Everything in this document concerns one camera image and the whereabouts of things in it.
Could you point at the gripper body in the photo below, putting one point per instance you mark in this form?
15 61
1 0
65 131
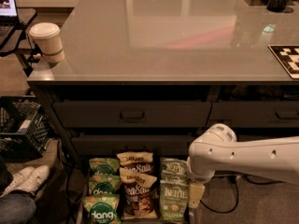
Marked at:
197 176

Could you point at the green kettle jalapeno bag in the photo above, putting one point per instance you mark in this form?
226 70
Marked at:
173 201
174 170

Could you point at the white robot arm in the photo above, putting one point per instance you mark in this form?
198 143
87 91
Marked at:
218 150

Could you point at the front brown sea salt bag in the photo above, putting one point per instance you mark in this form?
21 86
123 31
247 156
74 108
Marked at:
138 189

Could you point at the brown sea salt bag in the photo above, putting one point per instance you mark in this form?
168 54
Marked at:
137 162
138 189

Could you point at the back brown sea salt bag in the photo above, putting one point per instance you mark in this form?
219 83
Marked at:
137 162

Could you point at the top right grey drawer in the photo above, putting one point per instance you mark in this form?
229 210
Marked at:
255 114

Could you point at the front green dang chip bag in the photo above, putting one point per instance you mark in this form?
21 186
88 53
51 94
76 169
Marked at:
102 208

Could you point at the green dang chip bag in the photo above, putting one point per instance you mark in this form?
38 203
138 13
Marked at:
104 166
102 208
104 184

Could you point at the middle green dang chip bag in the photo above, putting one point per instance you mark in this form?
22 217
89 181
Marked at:
104 184

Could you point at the back green dang chip bag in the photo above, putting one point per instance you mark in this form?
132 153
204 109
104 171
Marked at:
104 166

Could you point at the open bottom left drawer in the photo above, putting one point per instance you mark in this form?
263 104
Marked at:
120 192

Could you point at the middle left grey drawer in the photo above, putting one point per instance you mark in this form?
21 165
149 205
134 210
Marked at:
105 145

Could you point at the top left grey drawer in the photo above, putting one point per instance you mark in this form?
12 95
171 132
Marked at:
136 114

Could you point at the white sneaker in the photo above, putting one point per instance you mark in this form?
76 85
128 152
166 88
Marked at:
35 181
18 178

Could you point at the checkered fiducial marker board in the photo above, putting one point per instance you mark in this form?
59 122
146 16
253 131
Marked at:
288 57

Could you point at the black plastic crate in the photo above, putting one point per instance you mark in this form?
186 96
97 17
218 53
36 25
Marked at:
24 127

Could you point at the person leg in jeans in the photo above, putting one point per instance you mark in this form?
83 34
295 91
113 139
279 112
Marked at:
15 208

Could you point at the white paper coffee cup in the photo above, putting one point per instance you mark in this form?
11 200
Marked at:
47 37

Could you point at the open laptop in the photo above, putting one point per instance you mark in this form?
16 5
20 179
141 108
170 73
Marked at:
9 20

